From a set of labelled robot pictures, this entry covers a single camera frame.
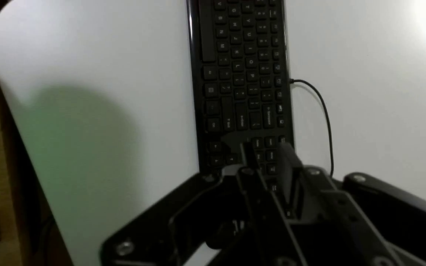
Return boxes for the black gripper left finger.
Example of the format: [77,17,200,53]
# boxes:
[100,140,308,266]

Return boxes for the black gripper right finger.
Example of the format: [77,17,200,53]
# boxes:
[271,141,426,266]

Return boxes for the black computer keyboard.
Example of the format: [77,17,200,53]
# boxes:
[185,0,296,195]

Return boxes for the black keyboard cable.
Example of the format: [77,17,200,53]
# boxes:
[289,76,336,178]

